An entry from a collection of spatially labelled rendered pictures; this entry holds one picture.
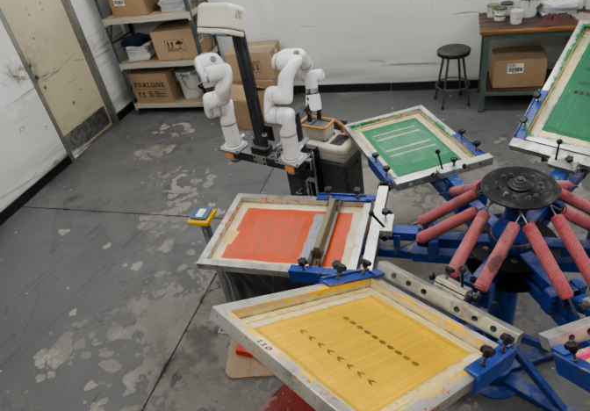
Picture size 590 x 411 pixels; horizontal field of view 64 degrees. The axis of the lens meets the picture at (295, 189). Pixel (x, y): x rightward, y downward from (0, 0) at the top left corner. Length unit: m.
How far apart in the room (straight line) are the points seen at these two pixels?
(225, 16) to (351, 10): 3.58
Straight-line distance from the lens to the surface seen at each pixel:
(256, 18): 6.19
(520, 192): 2.12
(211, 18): 2.46
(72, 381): 3.63
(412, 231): 2.29
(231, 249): 2.48
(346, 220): 2.51
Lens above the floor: 2.54
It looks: 35 degrees down
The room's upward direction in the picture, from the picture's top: 11 degrees counter-clockwise
